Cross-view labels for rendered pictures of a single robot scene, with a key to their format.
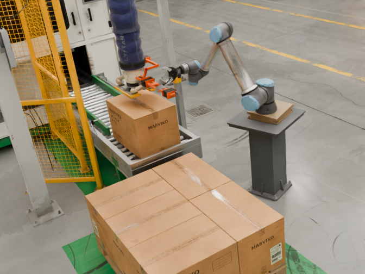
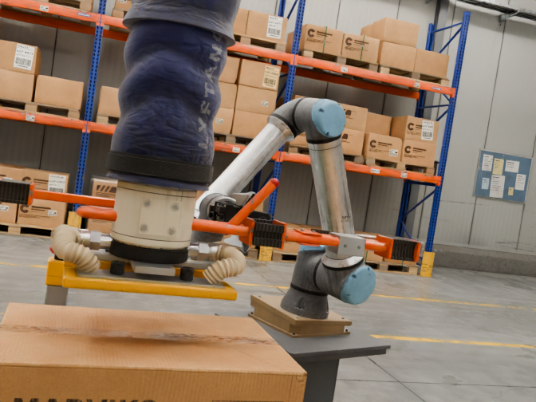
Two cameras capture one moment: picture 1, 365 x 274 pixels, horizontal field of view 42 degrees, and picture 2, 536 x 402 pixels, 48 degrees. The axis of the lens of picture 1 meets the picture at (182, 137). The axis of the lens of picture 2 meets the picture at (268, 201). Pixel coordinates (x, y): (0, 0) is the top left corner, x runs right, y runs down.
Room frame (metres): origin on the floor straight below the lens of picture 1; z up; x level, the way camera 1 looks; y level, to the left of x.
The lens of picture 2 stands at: (3.52, 1.58, 1.35)
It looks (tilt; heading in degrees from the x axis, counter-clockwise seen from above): 3 degrees down; 280
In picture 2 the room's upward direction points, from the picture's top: 8 degrees clockwise
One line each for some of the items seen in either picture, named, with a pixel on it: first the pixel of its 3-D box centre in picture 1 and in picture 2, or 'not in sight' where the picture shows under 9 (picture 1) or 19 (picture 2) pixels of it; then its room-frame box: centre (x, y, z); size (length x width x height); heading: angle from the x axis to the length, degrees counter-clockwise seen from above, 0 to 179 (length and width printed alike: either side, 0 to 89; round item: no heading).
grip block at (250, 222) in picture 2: (148, 81); (262, 232); (3.76, 0.22, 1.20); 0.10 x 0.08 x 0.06; 118
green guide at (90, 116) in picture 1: (76, 108); not in sight; (4.86, 1.10, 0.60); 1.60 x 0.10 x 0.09; 27
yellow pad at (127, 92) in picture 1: (126, 88); (151, 277); (3.94, 0.42, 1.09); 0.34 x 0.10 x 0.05; 28
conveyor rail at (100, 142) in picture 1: (85, 129); not in sight; (4.52, 0.98, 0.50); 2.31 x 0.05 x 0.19; 27
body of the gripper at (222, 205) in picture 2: (175, 71); (228, 215); (3.90, -0.02, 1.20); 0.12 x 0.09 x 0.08; 118
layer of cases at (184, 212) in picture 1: (180, 226); not in sight; (2.89, 0.11, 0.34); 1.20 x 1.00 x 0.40; 27
